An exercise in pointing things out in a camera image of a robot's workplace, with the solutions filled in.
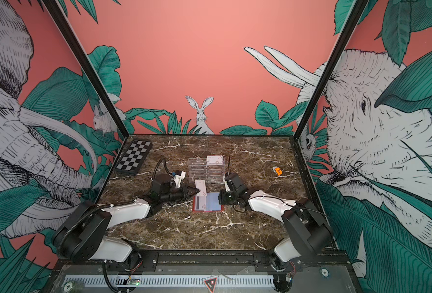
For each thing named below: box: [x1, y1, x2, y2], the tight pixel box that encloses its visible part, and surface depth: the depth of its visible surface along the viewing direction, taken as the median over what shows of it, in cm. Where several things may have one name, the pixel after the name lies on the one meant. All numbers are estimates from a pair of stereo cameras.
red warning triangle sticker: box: [203, 277, 218, 293], surface depth 70 cm
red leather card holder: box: [192, 192, 224, 213], surface depth 92 cm
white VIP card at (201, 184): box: [194, 179, 207, 197], surface depth 88 cm
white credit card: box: [206, 155, 224, 166], surface depth 100 cm
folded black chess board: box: [114, 139, 153, 176], surface depth 106 cm
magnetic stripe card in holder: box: [195, 190, 207, 212], surface depth 92 cm
